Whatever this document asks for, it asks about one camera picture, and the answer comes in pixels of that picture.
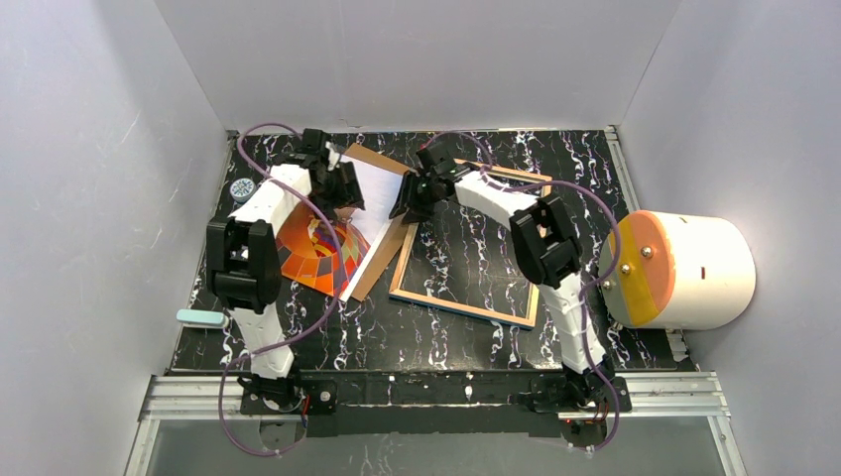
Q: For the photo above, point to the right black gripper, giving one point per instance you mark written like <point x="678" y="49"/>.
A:
<point x="416" y="193"/>

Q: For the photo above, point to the hot air balloon photo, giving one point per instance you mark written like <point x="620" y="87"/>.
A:
<point x="308" y="255"/>

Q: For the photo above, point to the white cylinder with orange face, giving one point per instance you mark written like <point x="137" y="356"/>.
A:
<point x="676" y="271"/>

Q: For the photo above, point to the aluminium rail base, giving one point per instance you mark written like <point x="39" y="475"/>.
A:
<point x="452" y="423"/>

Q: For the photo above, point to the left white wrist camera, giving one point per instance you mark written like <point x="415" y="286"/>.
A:
<point x="333" y="158"/>

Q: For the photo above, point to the brown cardboard backing board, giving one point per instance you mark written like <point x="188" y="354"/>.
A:
<point x="380" y="179"/>

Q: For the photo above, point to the small blue lidded jar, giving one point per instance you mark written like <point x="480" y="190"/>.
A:
<point x="242" y="189"/>

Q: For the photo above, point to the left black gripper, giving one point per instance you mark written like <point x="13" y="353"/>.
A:
<point x="345" y="185"/>

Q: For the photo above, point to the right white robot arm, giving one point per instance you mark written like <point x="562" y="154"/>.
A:
<point x="587" y="372"/>

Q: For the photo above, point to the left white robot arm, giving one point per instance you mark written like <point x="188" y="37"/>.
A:
<point x="242" y="261"/>

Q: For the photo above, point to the blue wooden picture frame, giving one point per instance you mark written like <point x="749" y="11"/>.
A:
<point x="521" y="203"/>

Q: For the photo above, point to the light blue eraser block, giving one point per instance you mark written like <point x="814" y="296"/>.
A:
<point x="198" y="318"/>

